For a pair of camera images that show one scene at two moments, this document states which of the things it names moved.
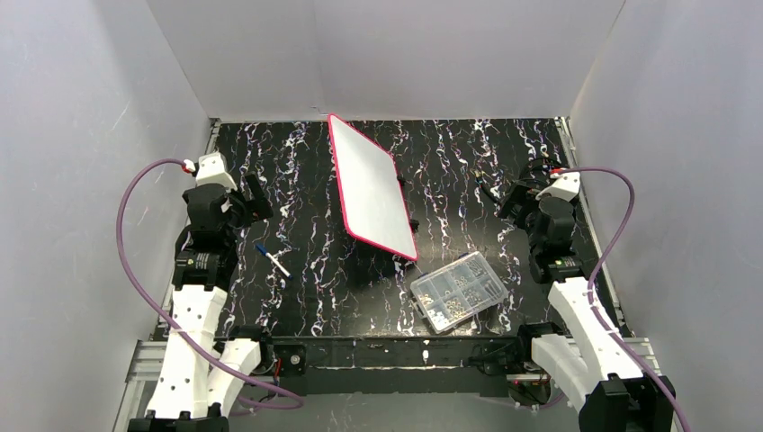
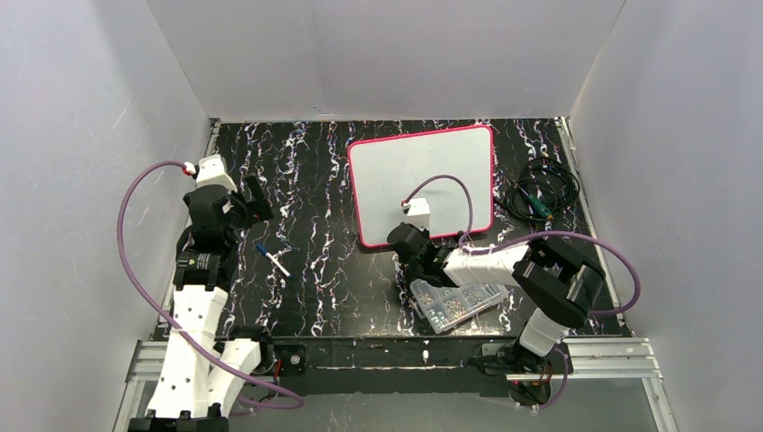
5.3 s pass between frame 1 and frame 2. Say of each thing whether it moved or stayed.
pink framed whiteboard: moved
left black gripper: stayed
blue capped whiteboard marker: stayed
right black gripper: moved
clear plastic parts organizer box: stayed
